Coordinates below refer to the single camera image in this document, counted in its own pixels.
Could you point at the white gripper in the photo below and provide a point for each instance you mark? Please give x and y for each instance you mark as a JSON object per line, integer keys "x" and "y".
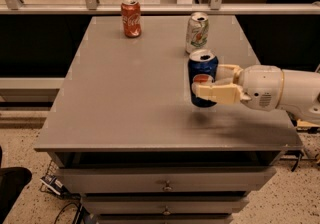
{"x": 261, "y": 85}

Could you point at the blue pepsi can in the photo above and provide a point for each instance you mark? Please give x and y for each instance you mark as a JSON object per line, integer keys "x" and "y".
{"x": 202, "y": 66}

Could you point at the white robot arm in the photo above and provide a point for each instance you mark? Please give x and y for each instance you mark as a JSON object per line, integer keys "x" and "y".
{"x": 300, "y": 94}

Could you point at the white green 7up can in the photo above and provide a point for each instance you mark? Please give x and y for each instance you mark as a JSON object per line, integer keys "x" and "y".
{"x": 197, "y": 31}

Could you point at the red coca-cola can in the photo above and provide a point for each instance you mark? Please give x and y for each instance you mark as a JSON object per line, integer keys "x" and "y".
{"x": 130, "y": 11}

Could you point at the top grey drawer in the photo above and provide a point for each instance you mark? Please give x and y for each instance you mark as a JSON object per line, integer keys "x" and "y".
{"x": 164, "y": 180}

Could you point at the grey drawer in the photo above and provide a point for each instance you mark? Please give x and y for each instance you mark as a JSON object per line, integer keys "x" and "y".
{"x": 164, "y": 180}
{"x": 160, "y": 219}
{"x": 165, "y": 205}

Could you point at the grey drawer cabinet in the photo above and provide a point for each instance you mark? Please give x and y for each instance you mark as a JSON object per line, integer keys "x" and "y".
{"x": 125, "y": 103}

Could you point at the middle grey drawer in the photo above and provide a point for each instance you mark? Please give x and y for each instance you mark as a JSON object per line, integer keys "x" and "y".
{"x": 165, "y": 205}

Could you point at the bottom grey drawer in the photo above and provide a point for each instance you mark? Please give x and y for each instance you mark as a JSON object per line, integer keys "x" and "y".
{"x": 160, "y": 219}

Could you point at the black chair seat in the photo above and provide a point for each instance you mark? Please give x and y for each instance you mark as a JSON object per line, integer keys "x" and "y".
{"x": 12, "y": 182}

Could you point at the yellow metal frame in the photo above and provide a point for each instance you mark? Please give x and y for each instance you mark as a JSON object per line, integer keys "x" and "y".
{"x": 306, "y": 124}

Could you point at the wire basket with box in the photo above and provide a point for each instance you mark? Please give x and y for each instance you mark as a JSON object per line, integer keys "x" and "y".
{"x": 50, "y": 181}

